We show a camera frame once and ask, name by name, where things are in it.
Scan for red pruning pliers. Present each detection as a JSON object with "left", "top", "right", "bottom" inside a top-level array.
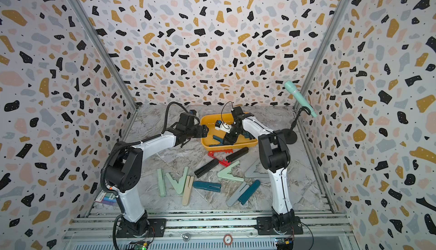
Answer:
[{"left": 208, "top": 149, "right": 233, "bottom": 167}]

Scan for black microphone stand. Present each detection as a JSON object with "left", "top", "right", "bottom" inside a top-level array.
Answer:
[{"left": 283, "top": 107, "right": 311, "bottom": 145}]

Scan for mint open pruning pliers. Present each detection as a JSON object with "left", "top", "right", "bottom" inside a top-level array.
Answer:
[{"left": 217, "top": 160, "right": 244, "bottom": 182}]

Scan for beige pruning pliers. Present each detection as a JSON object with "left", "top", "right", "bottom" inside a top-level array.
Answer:
[{"left": 182, "top": 176, "right": 195, "bottom": 206}]

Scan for grey open pruning pliers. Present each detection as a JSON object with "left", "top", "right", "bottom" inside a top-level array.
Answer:
[{"left": 244, "top": 159, "right": 269, "bottom": 179}]

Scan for yellow plastic storage box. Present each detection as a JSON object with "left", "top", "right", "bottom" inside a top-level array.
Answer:
[{"left": 200, "top": 113, "right": 259, "bottom": 151}]

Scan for rainbow marker pack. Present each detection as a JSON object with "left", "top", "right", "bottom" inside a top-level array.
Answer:
[{"left": 95, "top": 191, "right": 117, "bottom": 206}]

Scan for mint closed pruning pliers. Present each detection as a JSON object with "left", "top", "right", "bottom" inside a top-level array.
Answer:
[{"left": 157, "top": 168, "right": 166, "bottom": 197}]

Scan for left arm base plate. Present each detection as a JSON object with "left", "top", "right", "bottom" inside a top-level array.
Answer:
[{"left": 116, "top": 218, "right": 167, "bottom": 239}]

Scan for mint V pruning pliers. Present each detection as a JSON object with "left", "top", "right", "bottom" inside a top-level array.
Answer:
[{"left": 165, "top": 167, "right": 189, "bottom": 195}]

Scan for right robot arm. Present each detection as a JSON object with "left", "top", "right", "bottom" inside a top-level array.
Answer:
[{"left": 223, "top": 107, "right": 294, "bottom": 217}]

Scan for grey pruning pliers lower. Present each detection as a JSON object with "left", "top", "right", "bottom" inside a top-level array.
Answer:
[{"left": 226, "top": 182, "right": 249, "bottom": 207}]

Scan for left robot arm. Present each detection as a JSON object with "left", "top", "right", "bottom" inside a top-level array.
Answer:
[{"left": 100, "top": 102, "right": 208, "bottom": 224}]

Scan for aluminium frame rail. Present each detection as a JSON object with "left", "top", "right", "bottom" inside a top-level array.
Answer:
[{"left": 61, "top": 208, "right": 358, "bottom": 250}]

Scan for mint green microphone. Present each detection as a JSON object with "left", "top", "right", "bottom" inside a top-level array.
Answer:
[{"left": 285, "top": 81, "right": 317, "bottom": 118}]

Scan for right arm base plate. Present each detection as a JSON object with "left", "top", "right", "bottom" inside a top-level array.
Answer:
[{"left": 254, "top": 216, "right": 304, "bottom": 236}]

